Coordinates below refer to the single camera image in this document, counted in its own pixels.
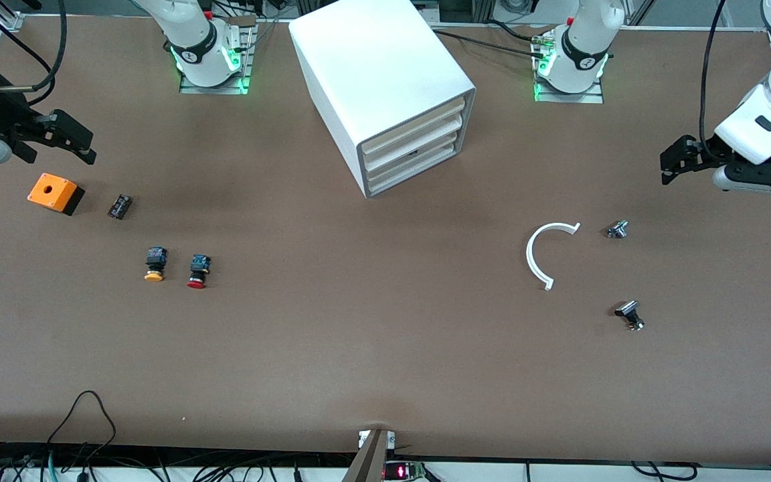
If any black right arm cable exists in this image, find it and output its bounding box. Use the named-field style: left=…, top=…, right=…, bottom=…
left=0, top=0, right=68, bottom=92

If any thin black looped cable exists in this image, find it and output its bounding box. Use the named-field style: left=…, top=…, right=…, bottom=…
left=48, top=390, right=117, bottom=463

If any white plastic drawer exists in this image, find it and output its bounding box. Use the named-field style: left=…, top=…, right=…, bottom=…
left=364, top=131, right=461, bottom=185
left=362, top=115, right=463, bottom=171
left=359, top=99, right=464, bottom=158
left=367, top=144, right=458, bottom=197

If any yellow push button switch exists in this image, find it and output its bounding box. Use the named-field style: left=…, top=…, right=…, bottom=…
left=144, top=247, right=168, bottom=283

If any black cable to arm base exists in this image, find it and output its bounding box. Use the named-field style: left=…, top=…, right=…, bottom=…
left=432, top=19, right=547, bottom=60

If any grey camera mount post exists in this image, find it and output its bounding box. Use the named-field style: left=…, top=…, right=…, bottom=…
left=342, top=428, right=396, bottom=482

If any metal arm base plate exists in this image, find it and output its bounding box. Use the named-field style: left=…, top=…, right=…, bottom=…
left=179, top=17, right=256, bottom=95
left=534, top=59, right=605, bottom=104

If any red push button switch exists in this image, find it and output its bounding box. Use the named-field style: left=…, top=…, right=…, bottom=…
left=187, top=254, right=213, bottom=290

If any device with red display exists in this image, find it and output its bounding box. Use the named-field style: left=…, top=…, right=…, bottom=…
left=384, top=461, right=426, bottom=481

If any white drawer cabinet housing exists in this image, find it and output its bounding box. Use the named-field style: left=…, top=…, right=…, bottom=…
left=289, top=0, right=477, bottom=199

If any white C-shaped plastic ring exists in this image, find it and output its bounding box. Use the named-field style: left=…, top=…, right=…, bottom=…
left=526, top=222, right=582, bottom=291

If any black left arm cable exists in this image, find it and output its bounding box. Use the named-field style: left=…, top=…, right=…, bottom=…
left=701, top=0, right=728, bottom=145

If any orange button enclosure box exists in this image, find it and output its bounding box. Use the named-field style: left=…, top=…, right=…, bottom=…
left=27, top=173, right=86, bottom=216

